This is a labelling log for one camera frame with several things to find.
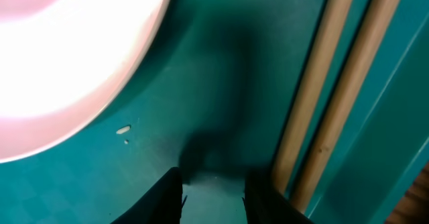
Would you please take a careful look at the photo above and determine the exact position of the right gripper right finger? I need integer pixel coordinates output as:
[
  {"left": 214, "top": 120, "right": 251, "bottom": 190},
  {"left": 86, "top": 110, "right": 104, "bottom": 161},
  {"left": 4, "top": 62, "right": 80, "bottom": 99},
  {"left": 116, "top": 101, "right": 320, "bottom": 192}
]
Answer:
[{"left": 243, "top": 172, "right": 313, "bottom": 224}]

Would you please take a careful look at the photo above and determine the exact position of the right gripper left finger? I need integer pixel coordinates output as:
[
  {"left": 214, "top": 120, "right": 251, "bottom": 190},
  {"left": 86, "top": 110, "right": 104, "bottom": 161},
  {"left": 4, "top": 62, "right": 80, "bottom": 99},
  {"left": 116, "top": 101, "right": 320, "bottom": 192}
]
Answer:
[{"left": 112, "top": 167, "right": 183, "bottom": 224}]

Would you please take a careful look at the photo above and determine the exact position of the wooden chopstick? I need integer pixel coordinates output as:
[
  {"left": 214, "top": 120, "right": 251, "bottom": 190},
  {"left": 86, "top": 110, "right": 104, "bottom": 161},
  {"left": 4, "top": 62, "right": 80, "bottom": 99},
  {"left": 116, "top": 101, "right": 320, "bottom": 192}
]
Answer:
[
  {"left": 271, "top": 0, "right": 353, "bottom": 194},
  {"left": 290, "top": 0, "right": 401, "bottom": 213}
]

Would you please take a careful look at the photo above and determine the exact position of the small pink plate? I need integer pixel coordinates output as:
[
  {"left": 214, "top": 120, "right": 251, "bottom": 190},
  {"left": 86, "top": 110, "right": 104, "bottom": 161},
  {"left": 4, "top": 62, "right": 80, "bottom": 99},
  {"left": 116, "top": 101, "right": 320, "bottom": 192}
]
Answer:
[{"left": 1, "top": 0, "right": 163, "bottom": 118}]

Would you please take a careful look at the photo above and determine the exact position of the teal plastic serving tray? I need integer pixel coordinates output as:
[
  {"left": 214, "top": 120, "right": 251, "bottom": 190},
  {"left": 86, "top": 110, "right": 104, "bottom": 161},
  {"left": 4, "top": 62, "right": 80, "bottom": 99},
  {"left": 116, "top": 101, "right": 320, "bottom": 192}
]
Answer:
[{"left": 1, "top": 0, "right": 428, "bottom": 223}]

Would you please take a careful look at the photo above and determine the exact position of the large white round plate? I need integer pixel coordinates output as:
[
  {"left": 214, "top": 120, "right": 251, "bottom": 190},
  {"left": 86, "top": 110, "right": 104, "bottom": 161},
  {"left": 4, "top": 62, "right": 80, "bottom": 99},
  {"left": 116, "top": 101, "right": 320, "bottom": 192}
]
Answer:
[{"left": 1, "top": 0, "right": 170, "bottom": 162}]

